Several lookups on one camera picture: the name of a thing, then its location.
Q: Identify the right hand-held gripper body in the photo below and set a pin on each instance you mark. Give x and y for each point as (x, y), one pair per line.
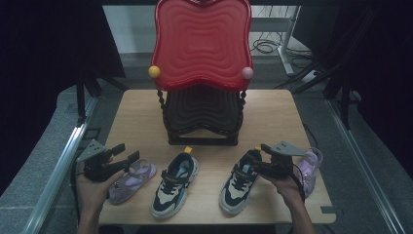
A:
(281, 165)

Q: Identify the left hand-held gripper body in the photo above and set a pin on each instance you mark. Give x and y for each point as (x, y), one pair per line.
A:
(97, 167)

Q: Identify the purple jelly sandal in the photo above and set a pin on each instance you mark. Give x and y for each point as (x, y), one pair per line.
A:
(308, 175)
(131, 183)

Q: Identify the navy and cream sneaker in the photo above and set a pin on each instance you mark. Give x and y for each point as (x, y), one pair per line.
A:
(235, 191)
(172, 191)

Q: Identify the red and black shoe rack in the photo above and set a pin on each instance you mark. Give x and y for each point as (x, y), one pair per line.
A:
(201, 48)

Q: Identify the person's right hand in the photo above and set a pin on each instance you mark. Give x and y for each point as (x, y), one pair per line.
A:
(289, 188)

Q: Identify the person's left hand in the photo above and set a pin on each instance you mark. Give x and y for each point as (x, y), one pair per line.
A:
(94, 193)

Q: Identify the black metal stand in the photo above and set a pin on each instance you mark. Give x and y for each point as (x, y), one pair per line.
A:
(337, 84)
(81, 100)

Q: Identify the white power strip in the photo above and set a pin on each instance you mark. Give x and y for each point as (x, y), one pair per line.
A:
(309, 76)

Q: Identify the black curtain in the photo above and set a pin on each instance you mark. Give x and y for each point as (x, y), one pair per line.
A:
(383, 81)
(48, 65)

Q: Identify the black floor bracket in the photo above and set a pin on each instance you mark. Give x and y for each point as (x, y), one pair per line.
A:
(93, 133)

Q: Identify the aluminium rail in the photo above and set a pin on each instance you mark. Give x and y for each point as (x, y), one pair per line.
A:
(360, 162)
(61, 172)

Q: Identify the white desk frame leg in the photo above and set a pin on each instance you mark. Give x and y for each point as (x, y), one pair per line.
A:
(287, 39)

